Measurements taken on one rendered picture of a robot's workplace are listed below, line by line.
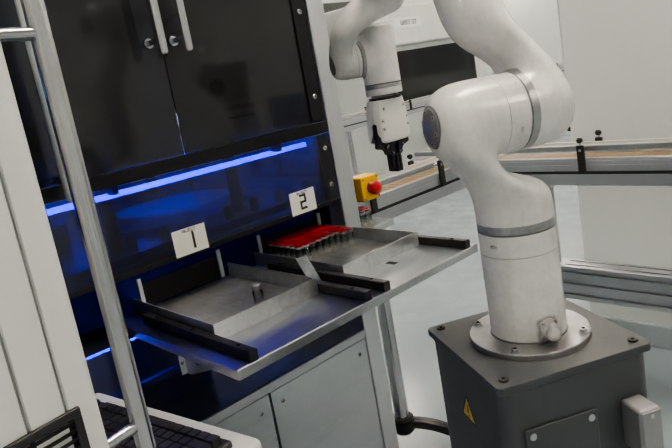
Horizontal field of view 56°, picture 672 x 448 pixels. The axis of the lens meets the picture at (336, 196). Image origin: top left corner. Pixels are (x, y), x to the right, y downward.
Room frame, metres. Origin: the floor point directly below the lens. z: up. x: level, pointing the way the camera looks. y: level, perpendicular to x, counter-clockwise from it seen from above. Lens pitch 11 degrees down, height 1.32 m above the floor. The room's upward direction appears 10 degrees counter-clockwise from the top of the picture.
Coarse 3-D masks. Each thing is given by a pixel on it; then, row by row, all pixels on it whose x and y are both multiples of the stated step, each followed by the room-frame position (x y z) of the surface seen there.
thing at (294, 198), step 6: (294, 192) 1.60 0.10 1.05; (300, 192) 1.62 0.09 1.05; (306, 192) 1.63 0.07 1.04; (312, 192) 1.64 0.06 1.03; (294, 198) 1.60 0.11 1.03; (300, 198) 1.61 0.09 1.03; (306, 198) 1.63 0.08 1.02; (312, 198) 1.64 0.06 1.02; (294, 204) 1.60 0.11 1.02; (306, 204) 1.62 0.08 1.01; (312, 204) 1.64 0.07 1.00; (294, 210) 1.60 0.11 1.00; (300, 210) 1.61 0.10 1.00; (306, 210) 1.62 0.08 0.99
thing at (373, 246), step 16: (368, 240) 1.63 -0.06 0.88; (384, 240) 1.59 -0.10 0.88; (400, 240) 1.47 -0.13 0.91; (416, 240) 1.51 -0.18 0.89; (256, 256) 1.58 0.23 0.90; (272, 256) 1.53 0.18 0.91; (320, 256) 1.56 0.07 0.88; (336, 256) 1.53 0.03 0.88; (352, 256) 1.51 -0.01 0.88; (368, 256) 1.39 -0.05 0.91; (384, 256) 1.43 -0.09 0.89; (352, 272) 1.35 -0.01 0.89
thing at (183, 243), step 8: (200, 224) 1.41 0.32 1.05; (176, 232) 1.37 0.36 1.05; (184, 232) 1.39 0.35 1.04; (200, 232) 1.41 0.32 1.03; (176, 240) 1.37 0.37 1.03; (184, 240) 1.38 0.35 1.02; (192, 240) 1.40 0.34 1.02; (200, 240) 1.41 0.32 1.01; (176, 248) 1.37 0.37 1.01; (184, 248) 1.38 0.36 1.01; (192, 248) 1.39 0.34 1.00; (200, 248) 1.41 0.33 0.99; (176, 256) 1.36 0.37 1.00
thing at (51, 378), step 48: (0, 48) 0.70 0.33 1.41; (0, 96) 0.69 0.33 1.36; (0, 144) 0.68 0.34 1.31; (0, 192) 0.67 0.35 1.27; (0, 240) 0.66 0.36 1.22; (48, 240) 0.70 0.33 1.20; (0, 288) 0.65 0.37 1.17; (48, 288) 0.69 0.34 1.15; (0, 336) 0.64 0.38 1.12; (48, 336) 0.67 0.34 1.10; (0, 384) 0.63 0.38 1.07; (48, 384) 0.66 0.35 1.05; (0, 432) 0.62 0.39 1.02; (48, 432) 0.65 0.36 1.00; (96, 432) 0.69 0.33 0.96
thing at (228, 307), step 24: (240, 264) 1.50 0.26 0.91; (216, 288) 1.44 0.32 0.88; (240, 288) 1.41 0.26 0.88; (264, 288) 1.38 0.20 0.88; (288, 288) 1.35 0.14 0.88; (312, 288) 1.28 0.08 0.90; (144, 312) 1.33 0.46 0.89; (168, 312) 1.24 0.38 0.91; (192, 312) 1.30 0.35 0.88; (216, 312) 1.27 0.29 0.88; (240, 312) 1.15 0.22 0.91; (264, 312) 1.19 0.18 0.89
